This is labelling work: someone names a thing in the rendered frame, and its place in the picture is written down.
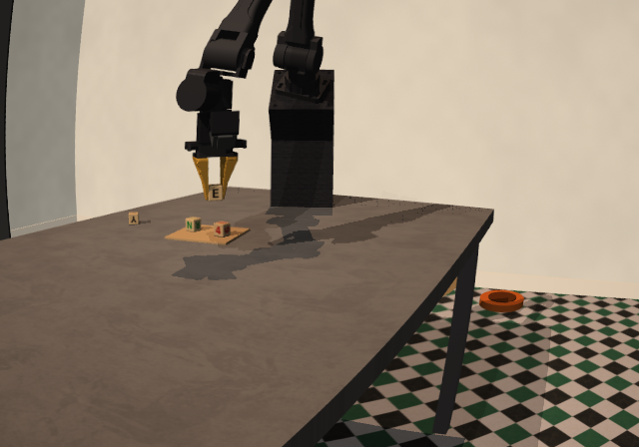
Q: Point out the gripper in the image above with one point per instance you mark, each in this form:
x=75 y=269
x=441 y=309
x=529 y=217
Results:
x=205 y=150

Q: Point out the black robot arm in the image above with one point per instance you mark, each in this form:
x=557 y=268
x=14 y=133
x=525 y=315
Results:
x=202 y=90

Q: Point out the orange square mat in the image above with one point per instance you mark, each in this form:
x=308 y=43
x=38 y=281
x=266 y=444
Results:
x=206 y=235

